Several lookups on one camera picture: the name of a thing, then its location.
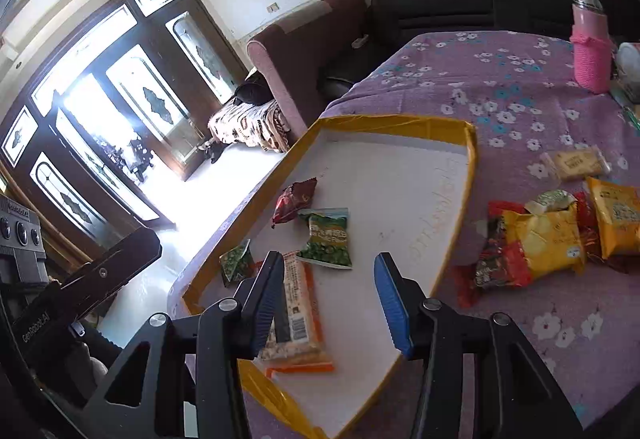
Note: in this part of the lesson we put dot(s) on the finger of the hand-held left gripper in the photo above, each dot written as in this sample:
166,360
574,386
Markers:
115,264

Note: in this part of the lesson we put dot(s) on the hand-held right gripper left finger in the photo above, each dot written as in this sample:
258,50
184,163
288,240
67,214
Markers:
265,291

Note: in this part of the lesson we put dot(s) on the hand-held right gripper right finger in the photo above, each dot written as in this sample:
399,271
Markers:
392,304

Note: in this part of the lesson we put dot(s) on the orange-edged cracker packet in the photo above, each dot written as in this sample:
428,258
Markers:
300,299

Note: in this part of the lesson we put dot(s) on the white box with yellow tape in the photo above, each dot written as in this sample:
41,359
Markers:
390,189

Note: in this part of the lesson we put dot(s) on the red candy with dark centre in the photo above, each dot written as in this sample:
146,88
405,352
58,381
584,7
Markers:
500,259

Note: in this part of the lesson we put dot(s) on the large yellow biscuit packet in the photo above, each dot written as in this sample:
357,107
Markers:
542,244

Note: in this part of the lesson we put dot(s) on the red candy with cream print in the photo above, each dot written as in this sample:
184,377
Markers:
586,224

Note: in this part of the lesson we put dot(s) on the yellow-edged brown cracker packet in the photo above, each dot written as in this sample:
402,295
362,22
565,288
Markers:
615,219

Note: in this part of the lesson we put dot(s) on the person's left hand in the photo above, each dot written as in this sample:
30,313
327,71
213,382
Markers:
90,366

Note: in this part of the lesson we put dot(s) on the small green snack packet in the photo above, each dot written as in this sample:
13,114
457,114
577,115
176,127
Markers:
236,264

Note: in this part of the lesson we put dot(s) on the green pea snack packet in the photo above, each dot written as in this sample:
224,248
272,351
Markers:
326,239

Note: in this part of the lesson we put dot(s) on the dark red snack packet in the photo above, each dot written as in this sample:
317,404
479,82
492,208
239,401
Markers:
296,201

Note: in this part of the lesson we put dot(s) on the patterned brown blanket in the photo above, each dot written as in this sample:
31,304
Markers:
250,124

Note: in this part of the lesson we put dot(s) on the small green-white snack packet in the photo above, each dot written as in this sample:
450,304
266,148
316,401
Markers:
550,201

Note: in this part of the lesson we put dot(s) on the wooden door with glass panes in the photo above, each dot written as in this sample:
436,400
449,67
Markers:
200,84

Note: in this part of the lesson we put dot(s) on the black bag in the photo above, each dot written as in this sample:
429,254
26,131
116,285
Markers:
254,91

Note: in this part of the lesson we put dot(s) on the pale yellow biscuit packet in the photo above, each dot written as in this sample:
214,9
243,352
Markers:
575,164

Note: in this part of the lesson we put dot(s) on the brown pink armchair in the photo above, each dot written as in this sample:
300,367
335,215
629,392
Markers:
300,49

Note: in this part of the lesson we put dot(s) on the purple floral tablecloth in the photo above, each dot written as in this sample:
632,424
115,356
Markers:
500,69

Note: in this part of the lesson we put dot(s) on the white remote control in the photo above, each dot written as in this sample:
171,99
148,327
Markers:
361,40

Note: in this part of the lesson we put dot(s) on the black leather sofa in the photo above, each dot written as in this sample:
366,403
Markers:
450,4

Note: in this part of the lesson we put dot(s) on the pink thermos with knit sleeve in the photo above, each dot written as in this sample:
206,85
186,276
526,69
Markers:
592,49

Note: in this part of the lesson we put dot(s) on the white plastic jar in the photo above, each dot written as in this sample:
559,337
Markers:
629,61

